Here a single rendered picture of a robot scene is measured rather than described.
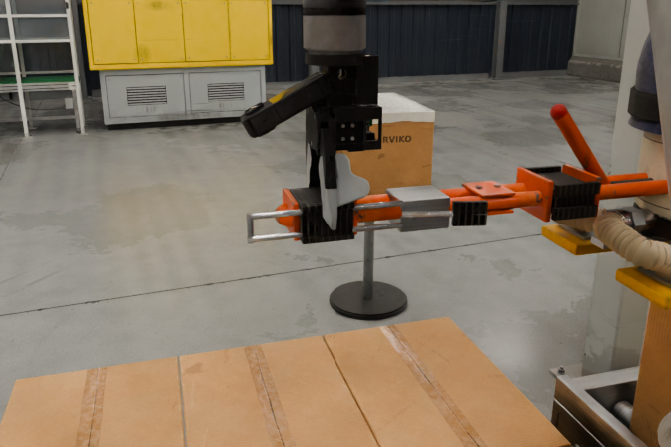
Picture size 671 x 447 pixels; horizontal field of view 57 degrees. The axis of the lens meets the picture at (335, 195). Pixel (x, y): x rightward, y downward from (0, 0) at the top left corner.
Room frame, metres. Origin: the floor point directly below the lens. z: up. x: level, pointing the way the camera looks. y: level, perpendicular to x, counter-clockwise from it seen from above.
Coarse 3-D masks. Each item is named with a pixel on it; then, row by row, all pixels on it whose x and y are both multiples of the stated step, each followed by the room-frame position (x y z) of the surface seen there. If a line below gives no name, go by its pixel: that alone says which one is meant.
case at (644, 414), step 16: (656, 320) 1.13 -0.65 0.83; (656, 336) 1.12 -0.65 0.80; (656, 352) 1.11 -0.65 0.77; (640, 368) 1.15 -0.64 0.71; (656, 368) 1.11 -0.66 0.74; (640, 384) 1.14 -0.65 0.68; (656, 384) 1.10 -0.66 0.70; (640, 400) 1.13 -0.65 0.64; (656, 400) 1.10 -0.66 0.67; (640, 416) 1.13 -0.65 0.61; (656, 416) 1.09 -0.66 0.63; (640, 432) 1.12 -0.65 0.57; (656, 432) 1.08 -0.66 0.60
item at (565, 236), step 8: (552, 224) 1.02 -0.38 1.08; (560, 224) 1.00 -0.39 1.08; (544, 232) 1.00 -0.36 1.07; (552, 232) 0.98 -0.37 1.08; (560, 232) 0.98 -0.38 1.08; (568, 232) 0.98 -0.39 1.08; (576, 232) 0.96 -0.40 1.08; (584, 232) 0.96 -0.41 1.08; (592, 232) 0.96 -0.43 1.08; (552, 240) 0.98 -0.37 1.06; (560, 240) 0.96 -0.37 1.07; (568, 240) 0.94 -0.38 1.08; (576, 240) 0.94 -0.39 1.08; (584, 240) 0.94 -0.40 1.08; (568, 248) 0.94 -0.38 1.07; (576, 248) 0.92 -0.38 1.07; (584, 248) 0.92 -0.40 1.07; (592, 248) 0.93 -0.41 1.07; (600, 248) 0.93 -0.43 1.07
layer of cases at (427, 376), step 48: (336, 336) 1.57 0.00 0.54; (384, 336) 1.57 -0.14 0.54; (432, 336) 1.57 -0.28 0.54; (48, 384) 1.34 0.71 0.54; (96, 384) 1.34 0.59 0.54; (144, 384) 1.34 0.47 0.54; (192, 384) 1.34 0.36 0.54; (240, 384) 1.34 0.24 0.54; (288, 384) 1.34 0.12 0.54; (336, 384) 1.34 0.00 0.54; (384, 384) 1.34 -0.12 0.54; (432, 384) 1.34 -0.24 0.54; (480, 384) 1.34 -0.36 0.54; (0, 432) 1.16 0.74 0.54; (48, 432) 1.16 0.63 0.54; (96, 432) 1.16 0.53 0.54; (144, 432) 1.16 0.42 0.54; (192, 432) 1.16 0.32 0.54; (240, 432) 1.16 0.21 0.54; (288, 432) 1.16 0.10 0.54; (336, 432) 1.16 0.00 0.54; (384, 432) 1.16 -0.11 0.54; (432, 432) 1.16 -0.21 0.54; (480, 432) 1.16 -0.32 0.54; (528, 432) 1.16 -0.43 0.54
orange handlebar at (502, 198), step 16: (608, 176) 0.90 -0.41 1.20; (624, 176) 0.90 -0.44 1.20; (640, 176) 0.91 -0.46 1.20; (448, 192) 0.83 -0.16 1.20; (464, 192) 0.83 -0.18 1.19; (480, 192) 0.80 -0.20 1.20; (496, 192) 0.80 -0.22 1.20; (512, 192) 0.80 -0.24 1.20; (528, 192) 0.82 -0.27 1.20; (608, 192) 0.84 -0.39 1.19; (624, 192) 0.85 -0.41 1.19; (640, 192) 0.86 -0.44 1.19; (656, 192) 0.86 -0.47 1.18; (384, 208) 0.76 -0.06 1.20; (400, 208) 0.76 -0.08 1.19; (496, 208) 0.80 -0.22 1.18; (512, 208) 0.81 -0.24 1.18; (288, 224) 0.73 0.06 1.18
